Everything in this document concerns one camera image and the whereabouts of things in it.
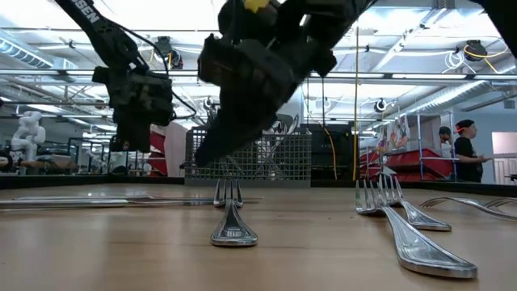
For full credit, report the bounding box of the black aluminium table frame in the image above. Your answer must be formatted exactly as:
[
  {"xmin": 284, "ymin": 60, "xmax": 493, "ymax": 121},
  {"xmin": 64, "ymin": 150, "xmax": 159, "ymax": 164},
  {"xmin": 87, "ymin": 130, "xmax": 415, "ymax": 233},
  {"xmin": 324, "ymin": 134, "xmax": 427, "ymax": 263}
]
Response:
[{"xmin": 0, "ymin": 173, "xmax": 517, "ymax": 196}]

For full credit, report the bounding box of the silver ventilation duct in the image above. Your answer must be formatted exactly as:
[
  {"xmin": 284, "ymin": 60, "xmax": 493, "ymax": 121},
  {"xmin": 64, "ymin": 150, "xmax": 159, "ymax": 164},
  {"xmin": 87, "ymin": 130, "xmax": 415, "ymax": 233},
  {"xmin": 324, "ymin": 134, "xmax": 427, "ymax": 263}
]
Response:
[
  {"xmin": 397, "ymin": 78, "xmax": 517, "ymax": 119},
  {"xmin": 0, "ymin": 40, "xmax": 56, "ymax": 70}
]

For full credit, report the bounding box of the long fluorescent light strip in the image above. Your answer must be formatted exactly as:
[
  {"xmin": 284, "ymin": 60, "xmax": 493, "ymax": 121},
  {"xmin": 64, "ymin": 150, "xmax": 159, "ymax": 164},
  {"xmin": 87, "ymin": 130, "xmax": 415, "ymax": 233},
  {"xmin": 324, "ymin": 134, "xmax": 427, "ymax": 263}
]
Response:
[{"xmin": 0, "ymin": 68, "xmax": 517, "ymax": 81}]

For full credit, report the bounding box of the pale pink board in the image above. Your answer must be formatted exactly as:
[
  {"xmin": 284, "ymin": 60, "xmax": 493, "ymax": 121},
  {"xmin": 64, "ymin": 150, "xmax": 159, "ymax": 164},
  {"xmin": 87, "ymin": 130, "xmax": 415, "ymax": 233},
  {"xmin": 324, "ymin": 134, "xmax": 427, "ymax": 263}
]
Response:
[{"xmin": 164, "ymin": 120, "xmax": 187, "ymax": 179}]

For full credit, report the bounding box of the yellow hanging cord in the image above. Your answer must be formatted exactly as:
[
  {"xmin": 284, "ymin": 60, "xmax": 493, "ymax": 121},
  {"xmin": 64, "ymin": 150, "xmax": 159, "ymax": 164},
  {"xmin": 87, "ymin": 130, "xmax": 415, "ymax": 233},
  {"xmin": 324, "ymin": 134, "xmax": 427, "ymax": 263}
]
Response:
[{"xmin": 351, "ymin": 26, "xmax": 361, "ymax": 182}]

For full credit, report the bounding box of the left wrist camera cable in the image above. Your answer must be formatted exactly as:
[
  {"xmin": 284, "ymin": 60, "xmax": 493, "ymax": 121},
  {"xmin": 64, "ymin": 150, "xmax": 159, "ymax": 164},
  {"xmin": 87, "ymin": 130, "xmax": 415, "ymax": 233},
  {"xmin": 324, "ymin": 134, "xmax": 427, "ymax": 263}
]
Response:
[{"xmin": 116, "ymin": 22, "xmax": 199, "ymax": 121}]

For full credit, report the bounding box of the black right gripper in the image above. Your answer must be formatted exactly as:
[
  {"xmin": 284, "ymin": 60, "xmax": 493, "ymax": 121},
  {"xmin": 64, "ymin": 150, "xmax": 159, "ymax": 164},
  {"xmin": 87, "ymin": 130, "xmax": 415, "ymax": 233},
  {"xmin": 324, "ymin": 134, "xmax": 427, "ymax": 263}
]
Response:
[{"xmin": 195, "ymin": 34, "xmax": 312, "ymax": 167}]

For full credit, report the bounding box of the grey mesh cutlery basket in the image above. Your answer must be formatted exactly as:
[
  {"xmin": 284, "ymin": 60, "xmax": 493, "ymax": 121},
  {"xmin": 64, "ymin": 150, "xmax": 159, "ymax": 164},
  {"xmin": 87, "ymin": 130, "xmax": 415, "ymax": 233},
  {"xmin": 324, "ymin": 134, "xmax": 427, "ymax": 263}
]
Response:
[{"xmin": 184, "ymin": 112, "xmax": 313, "ymax": 189}]

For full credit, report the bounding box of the colourful poster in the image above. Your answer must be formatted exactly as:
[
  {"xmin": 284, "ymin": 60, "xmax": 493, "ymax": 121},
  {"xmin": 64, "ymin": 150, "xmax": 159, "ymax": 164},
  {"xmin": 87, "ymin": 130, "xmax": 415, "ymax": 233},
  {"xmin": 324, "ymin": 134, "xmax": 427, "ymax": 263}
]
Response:
[{"xmin": 377, "ymin": 115, "xmax": 410, "ymax": 153}]

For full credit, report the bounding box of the red plastic storage bin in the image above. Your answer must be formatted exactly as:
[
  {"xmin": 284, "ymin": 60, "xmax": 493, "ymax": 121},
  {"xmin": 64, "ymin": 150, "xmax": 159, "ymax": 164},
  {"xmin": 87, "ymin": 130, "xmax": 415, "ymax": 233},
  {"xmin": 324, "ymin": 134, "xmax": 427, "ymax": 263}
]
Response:
[
  {"xmin": 149, "ymin": 131, "xmax": 166, "ymax": 154},
  {"xmin": 358, "ymin": 151, "xmax": 387, "ymax": 182},
  {"xmin": 146, "ymin": 152, "xmax": 168, "ymax": 177},
  {"xmin": 385, "ymin": 148, "xmax": 456, "ymax": 178}
]

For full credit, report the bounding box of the black frame workbench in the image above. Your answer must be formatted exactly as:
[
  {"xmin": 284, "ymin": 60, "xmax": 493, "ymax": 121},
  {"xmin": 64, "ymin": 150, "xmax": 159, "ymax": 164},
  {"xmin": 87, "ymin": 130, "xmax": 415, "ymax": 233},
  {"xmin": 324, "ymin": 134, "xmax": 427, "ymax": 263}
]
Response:
[{"xmin": 67, "ymin": 137, "xmax": 141, "ymax": 175}]

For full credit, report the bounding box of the metal wire shelf rack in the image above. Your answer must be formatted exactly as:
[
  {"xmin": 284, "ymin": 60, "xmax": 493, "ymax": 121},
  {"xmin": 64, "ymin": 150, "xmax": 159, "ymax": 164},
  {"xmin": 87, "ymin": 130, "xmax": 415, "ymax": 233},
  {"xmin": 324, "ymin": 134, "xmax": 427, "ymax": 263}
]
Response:
[{"xmin": 415, "ymin": 111, "xmax": 461, "ymax": 183}]

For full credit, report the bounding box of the person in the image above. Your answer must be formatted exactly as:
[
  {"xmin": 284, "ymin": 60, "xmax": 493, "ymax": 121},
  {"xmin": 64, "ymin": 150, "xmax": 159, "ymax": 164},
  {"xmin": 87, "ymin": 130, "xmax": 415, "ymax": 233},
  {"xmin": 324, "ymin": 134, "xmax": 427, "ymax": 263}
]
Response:
[
  {"xmin": 453, "ymin": 119, "xmax": 493, "ymax": 183},
  {"xmin": 439, "ymin": 125, "xmax": 456, "ymax": 157}
]

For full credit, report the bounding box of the silver dinner fork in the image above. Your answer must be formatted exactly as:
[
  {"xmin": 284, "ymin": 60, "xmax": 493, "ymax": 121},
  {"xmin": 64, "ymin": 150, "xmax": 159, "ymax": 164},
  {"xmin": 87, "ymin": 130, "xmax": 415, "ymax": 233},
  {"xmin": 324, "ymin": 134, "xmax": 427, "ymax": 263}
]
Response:
[
  {"xmin": 377, "ymin": 172, "xmax": 452, "ymax": 233},
  {"xmin": 482, "ymin": 196, "xmax": 517, "ymax": 207},
  {"xmin": 419, "ymin": 196, "xmax": 517, "ymax": 222},
  {"xmin": 209, "ymin": 177, "xmax": 259, "ymax": 247},
  {"xmin": 354, "ymin": 179, "xmax": 479, "ymax": 280}
]

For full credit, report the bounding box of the silver table knife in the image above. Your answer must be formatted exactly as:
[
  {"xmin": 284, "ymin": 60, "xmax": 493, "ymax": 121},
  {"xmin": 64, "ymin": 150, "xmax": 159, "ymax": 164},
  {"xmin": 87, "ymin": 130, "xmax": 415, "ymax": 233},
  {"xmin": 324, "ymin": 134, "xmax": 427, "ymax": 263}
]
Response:
[
  {"xmin": 0, "ymin": 196, "xmax": 263, "ymax": 209},
  {"xmin": 14, "ymin": 195, "xmax": 154, "ymax": 201}
]

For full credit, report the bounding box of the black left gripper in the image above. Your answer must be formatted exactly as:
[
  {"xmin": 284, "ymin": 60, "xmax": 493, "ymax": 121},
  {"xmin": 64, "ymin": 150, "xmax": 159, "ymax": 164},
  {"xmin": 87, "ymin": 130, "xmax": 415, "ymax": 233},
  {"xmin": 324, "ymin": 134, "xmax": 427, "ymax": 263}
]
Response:
[{"xmin": 91, "ymin": 66, "xmax": 175, "ymax": 154}]

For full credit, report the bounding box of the thin yellow cable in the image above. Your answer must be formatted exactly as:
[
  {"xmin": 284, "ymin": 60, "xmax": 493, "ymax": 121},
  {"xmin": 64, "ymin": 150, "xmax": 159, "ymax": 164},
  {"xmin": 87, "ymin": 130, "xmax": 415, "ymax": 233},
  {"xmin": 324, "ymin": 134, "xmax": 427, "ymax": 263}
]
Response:
[{"xmin": 321, "ymin": 123, "xmax": 338, "ymax": 182}]

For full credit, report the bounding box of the black retractable cord reel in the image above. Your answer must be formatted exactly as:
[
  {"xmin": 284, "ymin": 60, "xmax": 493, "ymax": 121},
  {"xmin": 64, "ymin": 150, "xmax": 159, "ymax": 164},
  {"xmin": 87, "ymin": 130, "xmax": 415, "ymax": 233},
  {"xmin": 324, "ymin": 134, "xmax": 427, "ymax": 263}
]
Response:
[
  {"xmin": 155, "ymin": 36, "xmax": 185, "ymax": 70},
  {"xmin": 463, "ymin": 39, "xmax": 490, "ymax": 63}
]

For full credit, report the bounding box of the yellow cable tag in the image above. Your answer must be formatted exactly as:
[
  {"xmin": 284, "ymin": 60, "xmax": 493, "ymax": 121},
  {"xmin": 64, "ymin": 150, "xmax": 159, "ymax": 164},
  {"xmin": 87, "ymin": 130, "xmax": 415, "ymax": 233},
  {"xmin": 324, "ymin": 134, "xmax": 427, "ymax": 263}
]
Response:
[{"xmin": 243, "ymin": 0, "xmax": 271, "ymax": 13}]

